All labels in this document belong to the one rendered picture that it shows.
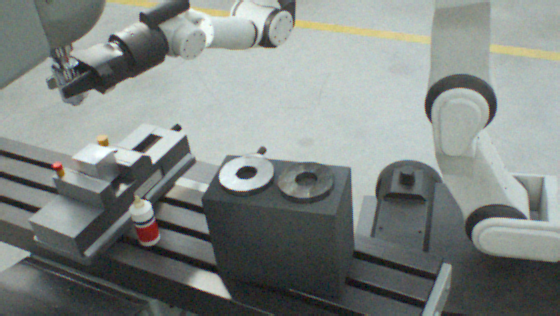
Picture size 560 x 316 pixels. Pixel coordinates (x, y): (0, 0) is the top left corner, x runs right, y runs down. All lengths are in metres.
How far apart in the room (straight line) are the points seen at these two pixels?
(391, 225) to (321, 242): 0.70
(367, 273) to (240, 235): 0.24
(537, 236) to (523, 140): 1.53
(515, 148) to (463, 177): 1.51
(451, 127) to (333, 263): 0.44
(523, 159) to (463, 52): 1.65
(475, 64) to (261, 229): 0.56
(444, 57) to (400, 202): 0.56
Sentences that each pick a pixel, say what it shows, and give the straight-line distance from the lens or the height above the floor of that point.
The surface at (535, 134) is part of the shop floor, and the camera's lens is 3.07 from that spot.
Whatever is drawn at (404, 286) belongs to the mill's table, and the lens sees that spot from 1.10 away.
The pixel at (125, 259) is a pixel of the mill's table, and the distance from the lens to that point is 1.22.
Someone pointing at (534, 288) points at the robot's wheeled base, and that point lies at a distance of 1.60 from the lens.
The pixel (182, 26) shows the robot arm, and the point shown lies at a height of 1.25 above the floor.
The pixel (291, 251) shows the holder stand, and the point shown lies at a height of 1.01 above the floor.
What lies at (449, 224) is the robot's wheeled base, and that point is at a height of 0.57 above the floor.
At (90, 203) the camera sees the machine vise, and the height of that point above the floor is 0.99.
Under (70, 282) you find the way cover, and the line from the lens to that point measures 1.33.
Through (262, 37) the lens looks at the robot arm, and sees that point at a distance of 1.41.
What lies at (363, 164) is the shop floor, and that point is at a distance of 2.82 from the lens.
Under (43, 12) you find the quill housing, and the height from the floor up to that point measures 1.40.
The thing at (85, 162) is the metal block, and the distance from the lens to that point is 1.25.
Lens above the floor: 1.75
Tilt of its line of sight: 37 degrees down
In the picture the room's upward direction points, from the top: 7 degrees counter-clockwise
